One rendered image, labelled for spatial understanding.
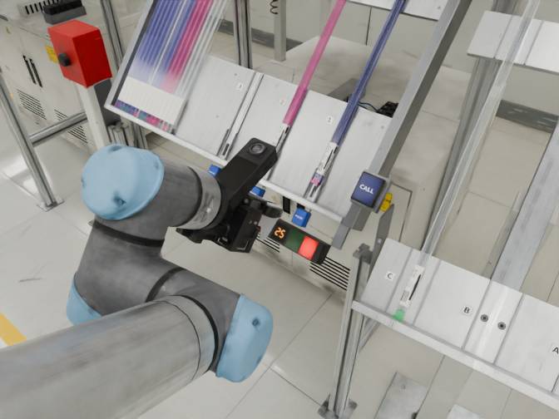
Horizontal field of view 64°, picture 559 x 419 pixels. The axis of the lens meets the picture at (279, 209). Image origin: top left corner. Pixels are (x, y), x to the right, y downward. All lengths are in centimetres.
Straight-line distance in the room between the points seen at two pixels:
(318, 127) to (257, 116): 14
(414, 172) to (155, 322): 85
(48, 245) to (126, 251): 149
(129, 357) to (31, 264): 161
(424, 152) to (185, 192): 80
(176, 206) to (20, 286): 140
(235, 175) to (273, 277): 106
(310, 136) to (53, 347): 65
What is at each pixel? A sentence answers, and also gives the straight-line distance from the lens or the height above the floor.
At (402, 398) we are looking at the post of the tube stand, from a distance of 142.
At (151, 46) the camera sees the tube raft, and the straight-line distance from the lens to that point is 115.
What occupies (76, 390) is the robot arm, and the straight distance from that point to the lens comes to 29.
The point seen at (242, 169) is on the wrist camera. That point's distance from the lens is 61.
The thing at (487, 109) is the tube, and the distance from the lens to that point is 71.
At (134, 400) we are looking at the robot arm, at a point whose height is 97.
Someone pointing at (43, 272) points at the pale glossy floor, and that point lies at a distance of 186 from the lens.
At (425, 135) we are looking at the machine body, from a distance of 125.
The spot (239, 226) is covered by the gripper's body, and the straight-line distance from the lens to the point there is 61.
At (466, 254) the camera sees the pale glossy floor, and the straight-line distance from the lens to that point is 185.
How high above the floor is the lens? 125
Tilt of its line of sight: 41 degrees down
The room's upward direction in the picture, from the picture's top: straight up
